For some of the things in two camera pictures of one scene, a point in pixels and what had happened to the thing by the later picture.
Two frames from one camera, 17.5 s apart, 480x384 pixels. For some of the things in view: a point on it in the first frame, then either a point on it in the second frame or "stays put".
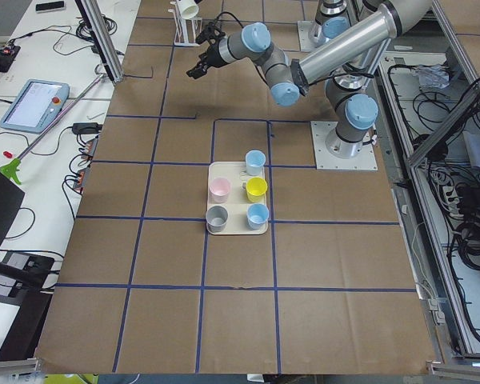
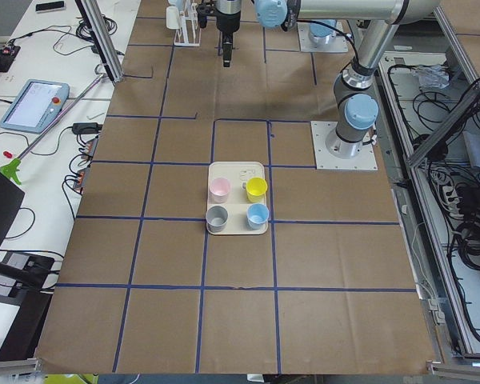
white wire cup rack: [187, 30] stays put
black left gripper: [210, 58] → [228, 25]
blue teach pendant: [35, 107] stays put
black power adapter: [86, 128] stays put
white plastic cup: [189, 9] → [173, 18]
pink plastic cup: [219, 190] stays put
